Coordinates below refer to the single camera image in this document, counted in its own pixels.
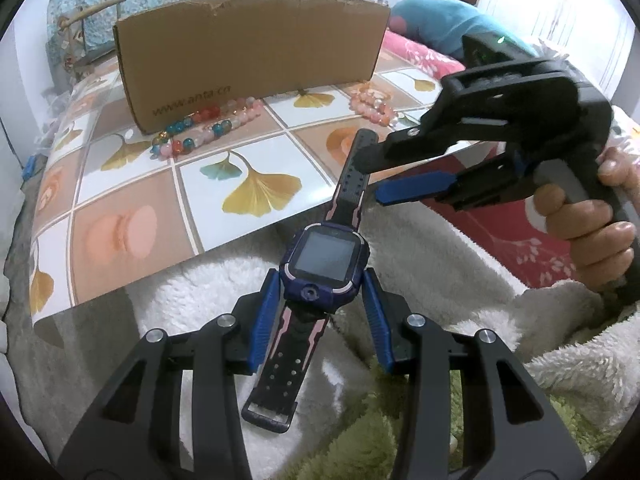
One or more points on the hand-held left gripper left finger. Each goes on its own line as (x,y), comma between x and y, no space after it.
(265,310)

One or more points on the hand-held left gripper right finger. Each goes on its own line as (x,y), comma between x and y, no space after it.
(375,315)

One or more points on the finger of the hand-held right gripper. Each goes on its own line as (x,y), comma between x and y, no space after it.
(450,135)
(415,187)

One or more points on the purple smart watch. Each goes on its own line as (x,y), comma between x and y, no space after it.
(320,255)

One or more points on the brown cardboard box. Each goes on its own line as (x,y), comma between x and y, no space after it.
(250,50)

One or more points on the person's right hand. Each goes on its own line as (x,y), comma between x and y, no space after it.
(580,230)

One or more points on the white fluffy blanket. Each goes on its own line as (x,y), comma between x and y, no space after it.
(440,260)

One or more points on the pink floral blanket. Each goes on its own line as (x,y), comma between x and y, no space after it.
(500,230)

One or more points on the teal pillow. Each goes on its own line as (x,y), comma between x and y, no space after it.
(440,15)

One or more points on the green fluffy blanket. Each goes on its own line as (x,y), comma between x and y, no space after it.
(350,435)

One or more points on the ginkgo leaf printed mat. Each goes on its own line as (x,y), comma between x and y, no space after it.
(150,200)

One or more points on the small blue item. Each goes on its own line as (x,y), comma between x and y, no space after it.
(31,167)

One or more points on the wooden chair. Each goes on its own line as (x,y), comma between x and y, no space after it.
(95,8)

